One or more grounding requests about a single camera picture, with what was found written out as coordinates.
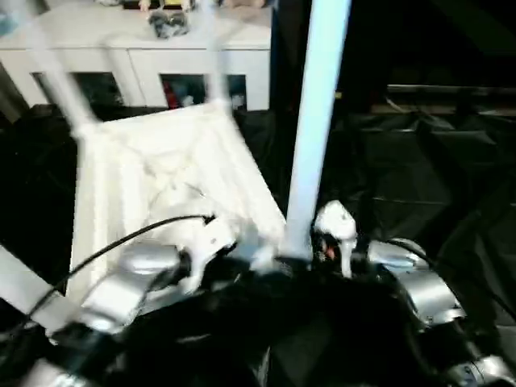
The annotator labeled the white plastic table top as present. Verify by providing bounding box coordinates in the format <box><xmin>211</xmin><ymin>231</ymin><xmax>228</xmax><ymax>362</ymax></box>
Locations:
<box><xmin>44</xmin><ymin>100</ymin><xmax>314</xmax><ymax>347</ymax></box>

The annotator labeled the black plastic mat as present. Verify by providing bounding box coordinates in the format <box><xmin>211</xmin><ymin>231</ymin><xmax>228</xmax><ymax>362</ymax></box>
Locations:
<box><xmin>0</xmin><ymin>102</ymin><xmax>516</xmax><ymax>387</ymax></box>

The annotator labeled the dark metal rod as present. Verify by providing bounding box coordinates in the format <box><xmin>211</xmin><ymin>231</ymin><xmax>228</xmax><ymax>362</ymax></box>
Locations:
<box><xmin>386</xmin><ymin>84</ymin><xmax>516</xmax><ymax>96</ymax></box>

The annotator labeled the white cabinet with glass doors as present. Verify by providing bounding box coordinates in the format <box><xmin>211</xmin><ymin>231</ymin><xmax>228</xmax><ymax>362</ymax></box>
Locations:
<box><xmin>0</xmin><ymin>3</ymin><xmax>273</xmax><ymax>112</ymax></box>

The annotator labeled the clear bag of black parts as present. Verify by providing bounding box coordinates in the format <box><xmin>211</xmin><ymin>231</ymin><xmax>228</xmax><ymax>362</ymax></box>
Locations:
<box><xmin>148</xmin><ymin>10</ymin><xmax>190</xmax><ymax>40</ymax></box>

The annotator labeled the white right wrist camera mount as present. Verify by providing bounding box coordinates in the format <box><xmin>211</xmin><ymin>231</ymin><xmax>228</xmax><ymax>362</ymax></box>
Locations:
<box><xmin>314</xmin><ymin>200</ymin><xmax>360</xmax><ymax>279</ymax></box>

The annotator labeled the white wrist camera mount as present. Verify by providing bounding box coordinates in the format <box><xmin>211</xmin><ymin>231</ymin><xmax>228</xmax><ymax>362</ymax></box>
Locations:
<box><xmin>314</xmin><ymin>200</ymin><xmax>360</xmax><ymax>279</ymax></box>
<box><xmin>183</xmin><ymin>217</ymin><xmax>239</xmax><ymax>293</ymax></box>

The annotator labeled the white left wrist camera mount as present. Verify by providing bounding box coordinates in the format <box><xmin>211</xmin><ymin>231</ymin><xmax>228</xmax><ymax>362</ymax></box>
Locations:
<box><xmin>183</xmin><ymin>217</ymin><xmax>239</xmax><ymax>293</ymax></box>

